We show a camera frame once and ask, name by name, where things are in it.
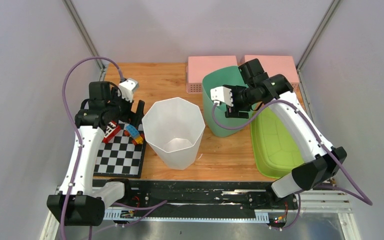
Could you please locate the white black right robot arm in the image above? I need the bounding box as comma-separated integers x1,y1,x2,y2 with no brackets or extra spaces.
222,58,347,209

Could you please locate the white translucent bin liner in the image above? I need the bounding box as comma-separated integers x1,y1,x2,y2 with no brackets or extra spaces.
142,97,206,170

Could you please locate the right aluminium frame post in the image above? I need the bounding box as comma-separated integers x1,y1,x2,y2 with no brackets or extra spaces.
295,0,342,71

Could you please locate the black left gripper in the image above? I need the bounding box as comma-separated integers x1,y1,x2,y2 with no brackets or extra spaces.
105,87,145,127

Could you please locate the red white toy block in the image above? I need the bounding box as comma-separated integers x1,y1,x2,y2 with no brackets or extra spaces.
102,121,121,144

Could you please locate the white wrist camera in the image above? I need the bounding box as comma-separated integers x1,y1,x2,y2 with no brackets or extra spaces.
210,86,234,107
118,78,140,103

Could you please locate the black white checkerboard mat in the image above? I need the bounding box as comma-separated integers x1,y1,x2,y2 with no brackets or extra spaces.
93,121,147,179

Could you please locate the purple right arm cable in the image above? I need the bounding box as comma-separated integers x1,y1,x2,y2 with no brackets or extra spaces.
211,99,373,231

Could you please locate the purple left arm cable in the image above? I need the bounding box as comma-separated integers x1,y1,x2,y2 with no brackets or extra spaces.
59,56,168,240

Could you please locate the pink perforated plastic basket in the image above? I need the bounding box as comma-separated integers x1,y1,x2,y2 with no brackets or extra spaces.
185,55,238,94

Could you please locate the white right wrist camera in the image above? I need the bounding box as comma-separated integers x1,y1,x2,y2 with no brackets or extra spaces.
210,86,234,107

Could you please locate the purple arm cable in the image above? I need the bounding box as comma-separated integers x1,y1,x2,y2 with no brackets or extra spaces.
211,99,373,231
59,56,168,240

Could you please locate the large lime green tub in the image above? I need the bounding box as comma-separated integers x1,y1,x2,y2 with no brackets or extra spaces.
250,108,304,179

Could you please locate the aluminium frame post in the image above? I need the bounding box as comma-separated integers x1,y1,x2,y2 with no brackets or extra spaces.
295,0,342,71
62,0,99,57

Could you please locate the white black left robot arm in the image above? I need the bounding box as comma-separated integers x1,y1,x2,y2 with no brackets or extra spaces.
46,78,145,227

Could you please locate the left aluminium frame post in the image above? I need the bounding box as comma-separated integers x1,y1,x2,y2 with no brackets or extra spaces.
62,0,99,57

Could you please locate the blue yellow toy car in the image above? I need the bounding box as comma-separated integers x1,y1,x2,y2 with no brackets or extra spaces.
122,123,145,146

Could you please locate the mint green trash bin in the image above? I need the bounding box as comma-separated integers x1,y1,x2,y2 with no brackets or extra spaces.
202,65,248,138

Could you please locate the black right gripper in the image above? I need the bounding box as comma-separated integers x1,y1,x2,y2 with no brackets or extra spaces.
224,85,261,119

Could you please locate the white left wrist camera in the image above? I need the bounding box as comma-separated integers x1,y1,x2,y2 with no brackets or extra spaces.
118,78,140,103

